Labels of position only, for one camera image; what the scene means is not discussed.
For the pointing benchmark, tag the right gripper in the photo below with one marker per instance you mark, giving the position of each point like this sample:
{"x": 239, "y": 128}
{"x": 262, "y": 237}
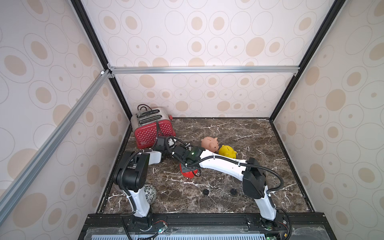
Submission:
{"x": 184, "y": 163}

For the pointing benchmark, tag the red piggy bank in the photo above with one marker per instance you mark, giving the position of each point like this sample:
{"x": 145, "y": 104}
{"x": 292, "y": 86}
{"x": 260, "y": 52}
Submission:
{"x": 188, "y": 174}

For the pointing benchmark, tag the pink piggy bank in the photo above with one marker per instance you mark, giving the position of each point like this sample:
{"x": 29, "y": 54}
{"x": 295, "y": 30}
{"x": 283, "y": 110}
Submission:
{"x": 210, "y": 144}

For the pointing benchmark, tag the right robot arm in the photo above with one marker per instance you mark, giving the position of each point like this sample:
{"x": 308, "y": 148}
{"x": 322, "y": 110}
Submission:
{"x": 249, "y": 172}

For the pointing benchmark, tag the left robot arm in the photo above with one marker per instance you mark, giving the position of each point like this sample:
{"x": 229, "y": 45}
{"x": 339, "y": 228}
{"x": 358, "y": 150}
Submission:
{"x": 132, "y": 170}

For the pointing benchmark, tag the yellow piggy bank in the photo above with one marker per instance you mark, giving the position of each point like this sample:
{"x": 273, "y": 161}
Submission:
{"x": 227, "y": 151}

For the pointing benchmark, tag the red metal toaster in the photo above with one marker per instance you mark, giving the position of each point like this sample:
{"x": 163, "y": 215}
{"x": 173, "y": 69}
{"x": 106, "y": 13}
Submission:
{"x": 150, "y": 123}

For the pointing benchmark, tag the black round plug middle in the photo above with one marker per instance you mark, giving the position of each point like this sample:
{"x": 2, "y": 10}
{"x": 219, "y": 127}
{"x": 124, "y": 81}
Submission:
{"x": 205, "y": 192}

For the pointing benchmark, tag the black round plug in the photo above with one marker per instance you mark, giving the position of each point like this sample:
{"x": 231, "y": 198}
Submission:
{"x": 205, "y": 192}
{"x": 233, "y": 192}

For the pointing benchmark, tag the speckled stone egg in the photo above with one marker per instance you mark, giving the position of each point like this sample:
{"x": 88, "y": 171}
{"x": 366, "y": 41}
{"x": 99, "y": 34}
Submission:
{"x": 150, "y": 193}

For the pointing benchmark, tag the black round plug right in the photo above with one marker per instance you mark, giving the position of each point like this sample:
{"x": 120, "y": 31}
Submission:
{"x": 233, "y": 192}

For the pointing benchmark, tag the horizontal aluminium rail back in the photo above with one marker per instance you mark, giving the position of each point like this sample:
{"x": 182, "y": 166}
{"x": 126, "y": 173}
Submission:
{"x": 200, "y": 70}

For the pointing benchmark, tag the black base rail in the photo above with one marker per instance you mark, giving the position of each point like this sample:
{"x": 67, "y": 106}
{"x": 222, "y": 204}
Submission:
{"x": 291, "y": 226}

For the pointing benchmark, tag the diagonal aluminium rail left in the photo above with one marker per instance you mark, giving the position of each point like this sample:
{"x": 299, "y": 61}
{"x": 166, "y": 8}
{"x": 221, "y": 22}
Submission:
{"x": 29, "y": 173}

